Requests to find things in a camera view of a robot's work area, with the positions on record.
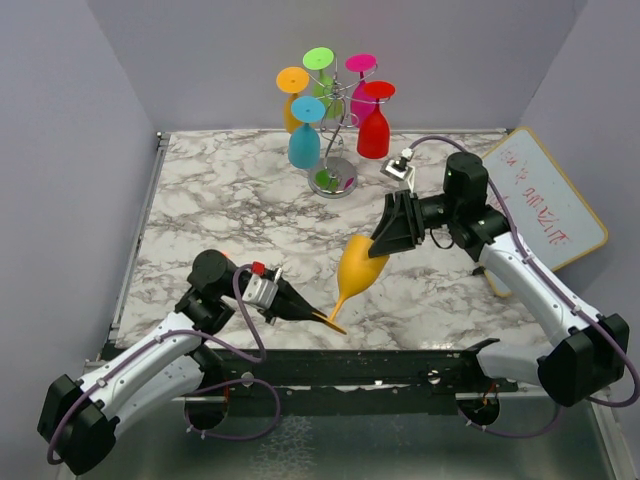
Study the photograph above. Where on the orange wine glass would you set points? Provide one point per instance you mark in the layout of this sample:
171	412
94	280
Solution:
291	81

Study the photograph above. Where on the yellow wine glass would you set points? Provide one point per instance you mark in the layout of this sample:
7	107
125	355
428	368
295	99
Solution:
356	272

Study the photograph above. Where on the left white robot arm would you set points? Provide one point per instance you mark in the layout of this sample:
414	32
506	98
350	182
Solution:
82	418

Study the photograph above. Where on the chrome wine glass rack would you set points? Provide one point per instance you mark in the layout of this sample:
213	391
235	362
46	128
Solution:
335	177

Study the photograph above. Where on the pink wine glass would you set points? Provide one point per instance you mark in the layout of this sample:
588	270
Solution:
361	104

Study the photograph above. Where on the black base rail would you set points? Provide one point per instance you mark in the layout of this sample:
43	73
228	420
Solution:
346	382

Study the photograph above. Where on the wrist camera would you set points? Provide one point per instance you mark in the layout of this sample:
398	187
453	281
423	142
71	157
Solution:
401	170
262	287

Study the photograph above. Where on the whiteboard with yellow frame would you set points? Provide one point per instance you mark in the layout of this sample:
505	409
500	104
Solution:
548	211

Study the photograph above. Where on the green wine glass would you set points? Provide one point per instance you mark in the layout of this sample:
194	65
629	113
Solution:
318	60

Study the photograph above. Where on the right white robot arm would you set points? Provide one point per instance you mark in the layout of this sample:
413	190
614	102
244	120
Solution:
588	349

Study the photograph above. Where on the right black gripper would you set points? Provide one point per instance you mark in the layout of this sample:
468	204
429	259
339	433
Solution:
401	227

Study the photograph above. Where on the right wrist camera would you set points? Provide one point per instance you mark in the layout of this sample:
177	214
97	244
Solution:
401	170

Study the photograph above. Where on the red wine glass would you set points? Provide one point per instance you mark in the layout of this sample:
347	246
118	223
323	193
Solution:
374	132

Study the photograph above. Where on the blue wine glass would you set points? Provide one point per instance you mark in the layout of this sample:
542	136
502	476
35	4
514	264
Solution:
304	142

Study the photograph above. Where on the aluminium frame rail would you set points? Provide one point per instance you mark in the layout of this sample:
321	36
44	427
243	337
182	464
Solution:
163	139

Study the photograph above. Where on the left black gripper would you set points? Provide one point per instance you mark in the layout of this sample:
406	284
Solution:
289	303

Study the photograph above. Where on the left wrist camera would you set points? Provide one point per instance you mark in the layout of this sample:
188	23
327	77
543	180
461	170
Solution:
262	287

